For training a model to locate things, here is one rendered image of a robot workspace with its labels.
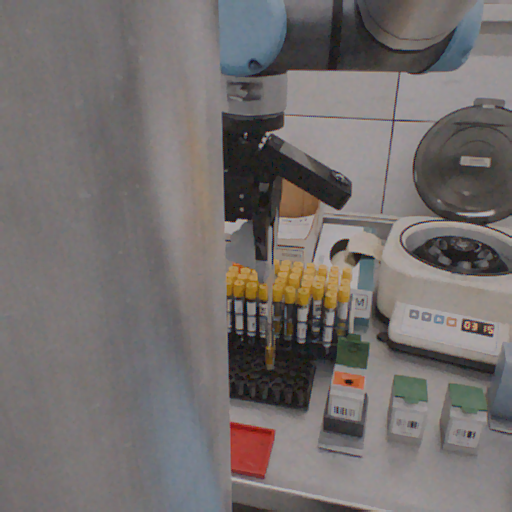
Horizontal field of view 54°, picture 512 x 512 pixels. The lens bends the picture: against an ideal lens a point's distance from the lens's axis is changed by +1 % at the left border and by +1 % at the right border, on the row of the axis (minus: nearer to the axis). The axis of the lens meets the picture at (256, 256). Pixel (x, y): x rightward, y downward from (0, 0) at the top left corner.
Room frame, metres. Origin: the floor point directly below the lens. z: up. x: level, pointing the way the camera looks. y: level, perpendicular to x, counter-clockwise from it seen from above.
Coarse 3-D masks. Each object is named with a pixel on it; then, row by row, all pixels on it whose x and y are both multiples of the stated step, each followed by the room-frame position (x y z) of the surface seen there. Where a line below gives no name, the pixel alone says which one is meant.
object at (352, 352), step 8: (352, 336) 0.50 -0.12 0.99; (360, 336) 0.50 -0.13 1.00; (344, 344) 0.50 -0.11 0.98; (352, 344) 0.50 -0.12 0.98; (360, 344) 0.49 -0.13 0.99; (368, 344) 0.49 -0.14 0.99; (336, 352) 0.50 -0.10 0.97; (344, 352) 0.50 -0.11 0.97; (352, 352) 0.50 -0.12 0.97; (360, 352) 0.49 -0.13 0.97; (368, 352) 0.49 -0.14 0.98; (336, 360) 0.50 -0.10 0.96; (344, 360) 0.50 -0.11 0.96; (352, 360) 0.49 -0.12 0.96; (360, 360) 0.49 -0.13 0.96; (360, 368) 0.49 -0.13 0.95
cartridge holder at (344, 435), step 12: (324, 420) 0.45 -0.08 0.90; (336, 420) 0.45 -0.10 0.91; (348, 420) 0.44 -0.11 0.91; (324, 432) 0.45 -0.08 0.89; (336, 432) 0.45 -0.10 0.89; (348, 432) 0.44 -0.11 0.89; (360, 432) 0.44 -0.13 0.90; (324, 444) 0.43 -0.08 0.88; (336, 444) 0.43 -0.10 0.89; (348, 444) 0.43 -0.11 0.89; (360, 444) 0.43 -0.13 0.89
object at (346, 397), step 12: (336, 372) 0.48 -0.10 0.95; (348, 372) 0.48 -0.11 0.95; (360, 372) 0.48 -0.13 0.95; (336, 384) 0.46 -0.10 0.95; (348, 384) 0.47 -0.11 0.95; (360, 384) 0.46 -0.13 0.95; (336, 396) 0.45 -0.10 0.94; (348, 396) 0.45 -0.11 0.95; (360, 396) 0.45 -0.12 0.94; (336, 408) 0.45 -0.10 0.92; (348, 408) 0.45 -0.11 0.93; (360, 408) 0.44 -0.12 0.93; (360, 420) 0.44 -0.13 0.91
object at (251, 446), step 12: (240, 432) 0.46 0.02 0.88; (252, 432) 0.46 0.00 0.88; (264, 432) 0.45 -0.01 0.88; (240, 444) 0.44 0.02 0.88; (252, 444) 0.44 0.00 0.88; (264, 444) 0.44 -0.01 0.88; (240, 456) 0.42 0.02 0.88; (252, 456) 0.42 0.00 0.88; (264, 456) 0.42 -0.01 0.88; (240, 468) 0.40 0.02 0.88; (252, 468) 0.40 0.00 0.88; (264, 468) 0.40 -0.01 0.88
